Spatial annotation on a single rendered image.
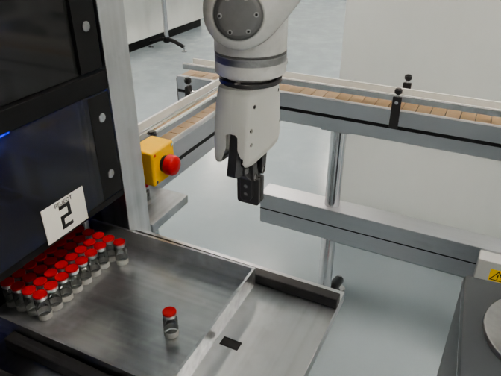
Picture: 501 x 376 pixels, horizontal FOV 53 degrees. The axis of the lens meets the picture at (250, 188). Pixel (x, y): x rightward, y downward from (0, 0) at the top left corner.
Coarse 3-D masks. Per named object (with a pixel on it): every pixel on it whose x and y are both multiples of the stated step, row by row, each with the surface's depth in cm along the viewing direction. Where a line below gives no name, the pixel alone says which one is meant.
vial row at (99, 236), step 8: (96, 232) 88; (88, 240) 86; (96, 240) 87; (80, 248) 84; (88, 248) 86; (72, 256) 83; (80, 256) 84; (56, 264) 81; (64, 264) 81; (48, 272) 79; (56, 272) 79; (40, 280) 77; (48, 280) 79; (24, 288) 76; (32, 288) 76; (40, 288) 77; (24, 296) 75; (32, 296) 75; (32, 304) 76; (32, 312) 76
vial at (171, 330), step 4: (164, 316) 71; (172, 316) 71; (176, 316) 72; (164, 320) 72; (168, 320) 71; (172, 320) 72; (176, 320) 72; (164, 324) 72; (168, 324) 71; (172, 324) 72; (176, 324) 72; (164, 328) 72; (168, 328) 72; (172, 328) 72; (176, 328) 72; (164, 332) 73; (168, 332) 72; (172, 332) 72; (176, 332) 73; (168, 336) 73; (172, 336) 73; (176, 336) 73
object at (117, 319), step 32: (96, 224) 94; (128, 256) 90; (160, 256) 90; (192, 256) 87; (96, 288) 83; (128, 288) 83; (160, 288) 83; (192, 288) 83; (224, 288) 83; (0, 320) 73; (32, 320) 76; (64, 320) 76; (96, 320) 76; (128, 320) 76; (160, 320) 76; (192, 320) 76; (224, 320) 75; (64, 352) 69; (96, 352) 71; (128, 352) 71; (160, 352) 71; (192, 352) 67
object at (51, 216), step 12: (72, 192) 77; (60, 204) 75; (72, 204) 77; (84, 204) 80; (48, 216) 73; (60, 216) 75; (72, 216) 78; (84, 216) 80; (48, 228) 74; (60, 228) 76; (72, 228) 78; (48, 240) 74
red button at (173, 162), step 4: (168, 156) 95; (172, 156) 95; (176, 156) 96; (164, 160) 95; (168, 160) 94; (172, 160) 95; (176, 160) 95; (164, 164) 95; (168, 164) 94; (172, 164) 95; (176, 164) 95; (164, 168) 95; (168, 168) 94; (172, 168) 95; (176, 168) 96; (164, 172) 96; (168, 172) 95; (172, 172) 95; (176, 172) 96
